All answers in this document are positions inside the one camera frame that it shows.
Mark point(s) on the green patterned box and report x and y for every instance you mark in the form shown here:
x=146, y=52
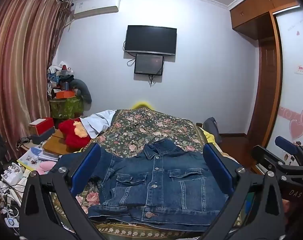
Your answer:
x=65, y=107

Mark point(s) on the small black wall monitor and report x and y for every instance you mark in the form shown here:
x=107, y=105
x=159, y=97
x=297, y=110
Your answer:
x=149, y=63

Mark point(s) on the pink striped curtain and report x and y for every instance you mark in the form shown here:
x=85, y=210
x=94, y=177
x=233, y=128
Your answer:
x=19, y=62

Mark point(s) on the black white striped item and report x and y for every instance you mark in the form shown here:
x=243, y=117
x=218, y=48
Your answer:
x=23, y=141

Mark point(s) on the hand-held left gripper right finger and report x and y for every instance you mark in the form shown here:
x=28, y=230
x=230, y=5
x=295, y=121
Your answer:
x=217, y=166

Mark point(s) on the black wall television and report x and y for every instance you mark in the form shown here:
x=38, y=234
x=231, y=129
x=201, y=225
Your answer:
x=150, y=40

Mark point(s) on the red white door sticker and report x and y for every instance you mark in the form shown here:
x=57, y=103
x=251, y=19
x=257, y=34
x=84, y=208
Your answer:
x=300, y=69

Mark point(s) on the stack of magazines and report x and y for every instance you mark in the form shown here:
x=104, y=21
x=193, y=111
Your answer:
x=31, y=156

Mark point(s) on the light blue pillow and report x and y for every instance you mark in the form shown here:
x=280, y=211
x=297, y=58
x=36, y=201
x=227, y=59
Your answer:
x=97, y=123

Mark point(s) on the dark grey cloth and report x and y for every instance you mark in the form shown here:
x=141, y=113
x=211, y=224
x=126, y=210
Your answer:
x=211, y=127

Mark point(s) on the grey storage box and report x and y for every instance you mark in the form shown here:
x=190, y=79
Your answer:
x=42, y=137

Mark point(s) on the pile of mixed clothes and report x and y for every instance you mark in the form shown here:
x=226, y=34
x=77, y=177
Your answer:
x=57, y=76

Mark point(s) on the red box with white lid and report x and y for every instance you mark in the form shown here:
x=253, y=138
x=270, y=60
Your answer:
x=42, y=126

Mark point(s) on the green floral blanket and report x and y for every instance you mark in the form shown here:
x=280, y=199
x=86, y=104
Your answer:
x=146, y=127

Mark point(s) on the red plush toy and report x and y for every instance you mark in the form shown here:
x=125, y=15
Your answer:
x=71, y=133

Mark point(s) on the orange box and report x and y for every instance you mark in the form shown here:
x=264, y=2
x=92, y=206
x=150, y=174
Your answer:
x=65, y=94

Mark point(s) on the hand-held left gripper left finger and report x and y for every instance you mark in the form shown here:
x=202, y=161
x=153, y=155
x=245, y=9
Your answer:
x=86, y=166

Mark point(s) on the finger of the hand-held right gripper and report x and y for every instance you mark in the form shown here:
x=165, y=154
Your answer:
x=286, y=145
x=264, y=155

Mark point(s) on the blue denim jacket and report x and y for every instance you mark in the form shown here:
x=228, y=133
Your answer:
x=161, y=180

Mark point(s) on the white air conditioner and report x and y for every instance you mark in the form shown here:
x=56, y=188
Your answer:
x=96, y=6

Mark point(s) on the brown wooden door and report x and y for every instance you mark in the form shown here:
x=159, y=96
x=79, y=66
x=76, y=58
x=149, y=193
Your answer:
x=265, y=85

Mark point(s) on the wooden overhead cabinet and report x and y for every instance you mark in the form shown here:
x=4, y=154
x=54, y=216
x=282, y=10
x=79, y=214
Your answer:
x=256, y=12

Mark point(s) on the pink plush item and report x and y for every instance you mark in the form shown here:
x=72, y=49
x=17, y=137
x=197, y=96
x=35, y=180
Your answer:
x=45, y=167

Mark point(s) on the white power strip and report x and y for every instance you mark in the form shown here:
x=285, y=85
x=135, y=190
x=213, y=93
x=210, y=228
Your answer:
x=11, y=221

